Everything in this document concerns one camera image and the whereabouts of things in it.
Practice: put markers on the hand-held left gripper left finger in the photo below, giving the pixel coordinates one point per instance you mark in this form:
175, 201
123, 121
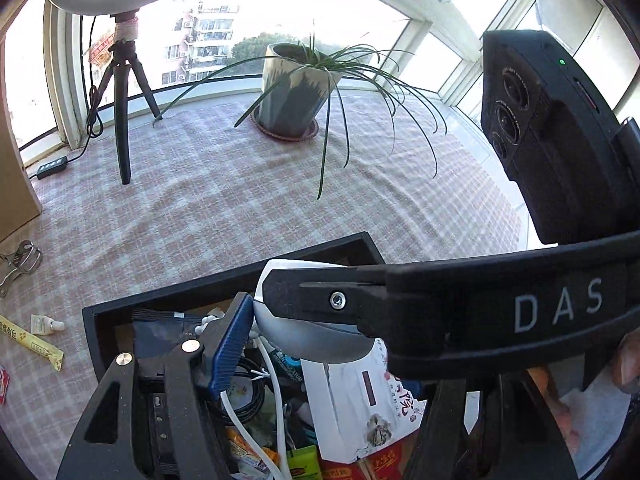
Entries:
232, 347

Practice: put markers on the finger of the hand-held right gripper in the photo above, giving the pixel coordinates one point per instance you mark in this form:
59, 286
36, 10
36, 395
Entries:
310, 295

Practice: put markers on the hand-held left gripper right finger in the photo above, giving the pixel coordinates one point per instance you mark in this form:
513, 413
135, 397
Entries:
442, 440

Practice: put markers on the white egg-shaped device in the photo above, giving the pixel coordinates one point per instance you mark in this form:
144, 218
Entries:
300, 335

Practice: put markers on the black storage box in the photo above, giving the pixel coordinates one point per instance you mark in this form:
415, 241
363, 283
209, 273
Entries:
200, 287

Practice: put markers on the black wet wipes pack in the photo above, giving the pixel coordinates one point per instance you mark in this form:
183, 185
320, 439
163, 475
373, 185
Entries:
160, 340

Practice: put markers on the white printed tissue box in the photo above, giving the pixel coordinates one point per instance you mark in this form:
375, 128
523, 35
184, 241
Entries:
350, 400

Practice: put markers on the checkered cloth covered desktop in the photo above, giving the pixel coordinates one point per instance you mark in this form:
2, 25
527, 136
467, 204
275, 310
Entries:
225, 210

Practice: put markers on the person's right hand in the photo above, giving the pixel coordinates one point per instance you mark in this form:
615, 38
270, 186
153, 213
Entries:
627, 365

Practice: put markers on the dark blue packet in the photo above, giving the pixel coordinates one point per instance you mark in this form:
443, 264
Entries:
287, 367

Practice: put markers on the orange snack packet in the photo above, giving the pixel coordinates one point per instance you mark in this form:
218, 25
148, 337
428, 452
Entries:
245, 447

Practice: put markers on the red packet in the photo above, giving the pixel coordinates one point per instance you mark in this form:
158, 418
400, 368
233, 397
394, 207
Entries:
345, 470

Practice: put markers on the green snack packet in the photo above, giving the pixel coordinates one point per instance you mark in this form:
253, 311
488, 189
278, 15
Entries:
302, 465

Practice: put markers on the brown plant saucer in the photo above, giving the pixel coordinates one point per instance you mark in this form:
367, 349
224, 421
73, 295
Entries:
285, 135

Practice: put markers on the small cream cosmetic tube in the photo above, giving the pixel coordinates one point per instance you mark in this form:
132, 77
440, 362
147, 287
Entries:
42, 325

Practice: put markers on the long yellow paper packet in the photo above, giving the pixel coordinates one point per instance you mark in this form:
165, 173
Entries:
35, 347

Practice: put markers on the potted grass plant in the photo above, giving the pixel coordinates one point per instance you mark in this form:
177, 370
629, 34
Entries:
295, 90

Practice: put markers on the red coffee creamer sachet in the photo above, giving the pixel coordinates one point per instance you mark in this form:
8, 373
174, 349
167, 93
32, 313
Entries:
4, 385

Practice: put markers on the metal clip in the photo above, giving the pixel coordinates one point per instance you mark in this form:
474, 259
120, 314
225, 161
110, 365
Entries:
20, 251

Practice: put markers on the wooden board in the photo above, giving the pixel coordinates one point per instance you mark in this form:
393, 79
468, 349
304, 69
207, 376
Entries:
12, 185

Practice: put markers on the white window frame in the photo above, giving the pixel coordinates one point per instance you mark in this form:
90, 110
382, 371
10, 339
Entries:
435, 15

